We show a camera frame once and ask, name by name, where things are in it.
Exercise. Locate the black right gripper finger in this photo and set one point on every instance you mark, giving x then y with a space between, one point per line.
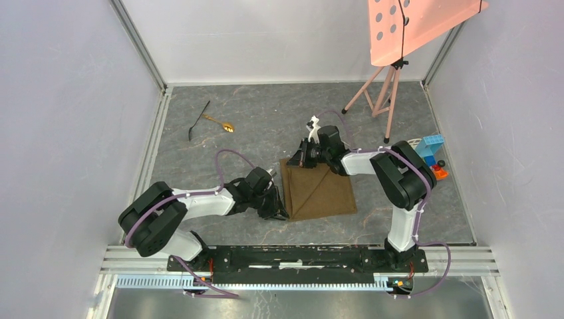
305 146
299 159

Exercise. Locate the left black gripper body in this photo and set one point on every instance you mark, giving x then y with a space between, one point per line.
268 200

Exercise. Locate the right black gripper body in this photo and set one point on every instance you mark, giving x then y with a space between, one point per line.
314 155

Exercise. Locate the brown cloth napkin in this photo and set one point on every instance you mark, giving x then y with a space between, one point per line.
315 193

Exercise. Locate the gold spoon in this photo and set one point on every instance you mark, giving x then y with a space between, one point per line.
228 127

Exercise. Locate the black fork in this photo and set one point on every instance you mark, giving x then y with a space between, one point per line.
191 128

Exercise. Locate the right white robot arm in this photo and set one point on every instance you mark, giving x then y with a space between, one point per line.
404 177

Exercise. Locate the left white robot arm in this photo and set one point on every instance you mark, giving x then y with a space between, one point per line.
151 222

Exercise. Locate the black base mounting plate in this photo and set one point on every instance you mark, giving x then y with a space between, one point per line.
305 264

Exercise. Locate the colourful toy block structure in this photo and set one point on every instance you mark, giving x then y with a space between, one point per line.
426 148

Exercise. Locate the pink music stand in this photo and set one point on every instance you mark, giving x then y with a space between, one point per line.
397 29

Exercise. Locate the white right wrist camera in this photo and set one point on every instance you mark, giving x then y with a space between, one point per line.
313 128

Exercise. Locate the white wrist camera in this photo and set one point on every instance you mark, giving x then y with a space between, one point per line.
272 173
313 128

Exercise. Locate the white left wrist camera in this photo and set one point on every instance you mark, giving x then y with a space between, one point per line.
272 173

